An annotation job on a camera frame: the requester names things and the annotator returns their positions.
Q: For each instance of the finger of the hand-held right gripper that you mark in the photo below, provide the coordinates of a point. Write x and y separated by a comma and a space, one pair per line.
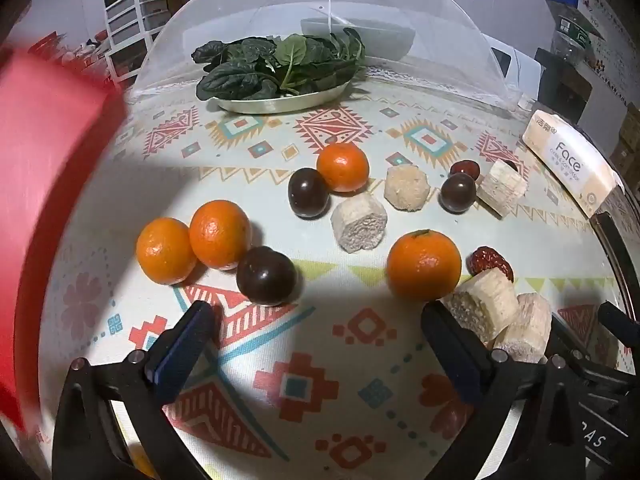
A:
620, 325

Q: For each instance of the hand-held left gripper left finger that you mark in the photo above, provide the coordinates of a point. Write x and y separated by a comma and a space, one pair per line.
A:
180, 355

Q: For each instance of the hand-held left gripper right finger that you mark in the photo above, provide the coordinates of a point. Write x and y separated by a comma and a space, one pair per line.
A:
465, 375

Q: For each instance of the beige sugarcane piece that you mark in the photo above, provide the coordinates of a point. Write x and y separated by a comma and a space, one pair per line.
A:
359, 224
482, 305
501, 187
407, 187
527, 327

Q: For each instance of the orange mandarin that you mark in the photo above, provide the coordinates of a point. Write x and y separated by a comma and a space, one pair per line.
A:
424, 265
166, 250
343, 167
220, 234

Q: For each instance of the dark purple tomato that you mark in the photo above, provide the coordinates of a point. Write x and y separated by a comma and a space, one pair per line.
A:
457, 192
266, 276
308, 192

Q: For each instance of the red rectangular box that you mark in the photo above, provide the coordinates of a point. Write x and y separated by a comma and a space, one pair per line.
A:
50, 185

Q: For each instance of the red jujube date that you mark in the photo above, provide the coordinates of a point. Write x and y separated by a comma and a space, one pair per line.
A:
492, 262
465, 167

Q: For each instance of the patterned tablecloth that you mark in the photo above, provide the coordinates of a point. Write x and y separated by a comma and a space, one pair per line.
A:
300, 320

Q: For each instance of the beige tissue pack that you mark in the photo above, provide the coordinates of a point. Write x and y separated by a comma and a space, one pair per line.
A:
565, 160

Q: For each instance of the cardboard box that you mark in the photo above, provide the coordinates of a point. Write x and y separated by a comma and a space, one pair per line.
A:
627, 132

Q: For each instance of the white oval plate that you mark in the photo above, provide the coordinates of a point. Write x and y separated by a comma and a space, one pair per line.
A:
280, 105

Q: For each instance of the clear plastic bottle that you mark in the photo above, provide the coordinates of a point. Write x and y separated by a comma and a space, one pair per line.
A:
570, 35

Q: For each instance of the green spinach leaves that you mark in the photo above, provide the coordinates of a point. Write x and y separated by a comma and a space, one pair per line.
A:
280, 70

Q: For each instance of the white mesh food cover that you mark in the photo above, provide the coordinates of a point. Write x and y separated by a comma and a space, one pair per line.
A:
225, 15

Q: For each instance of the white plastic drawer unit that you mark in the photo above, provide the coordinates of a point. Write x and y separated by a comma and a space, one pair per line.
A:
130, 15

